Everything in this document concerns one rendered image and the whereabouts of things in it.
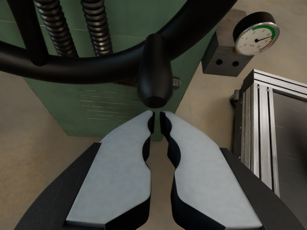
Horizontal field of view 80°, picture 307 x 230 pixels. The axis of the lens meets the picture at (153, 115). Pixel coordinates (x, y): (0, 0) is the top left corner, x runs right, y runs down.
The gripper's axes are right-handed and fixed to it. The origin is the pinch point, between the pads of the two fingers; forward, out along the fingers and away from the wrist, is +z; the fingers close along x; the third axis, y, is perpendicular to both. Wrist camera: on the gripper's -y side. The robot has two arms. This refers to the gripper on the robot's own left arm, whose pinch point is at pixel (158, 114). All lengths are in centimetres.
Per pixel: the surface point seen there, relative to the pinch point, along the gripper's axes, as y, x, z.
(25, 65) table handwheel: -0.7, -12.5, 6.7
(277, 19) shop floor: -1, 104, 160
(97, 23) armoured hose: -4.2, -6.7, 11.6
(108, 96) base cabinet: 17.9, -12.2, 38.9
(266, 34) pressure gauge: -3.3, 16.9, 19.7
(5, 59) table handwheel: -1.3, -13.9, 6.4
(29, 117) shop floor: 43, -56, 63
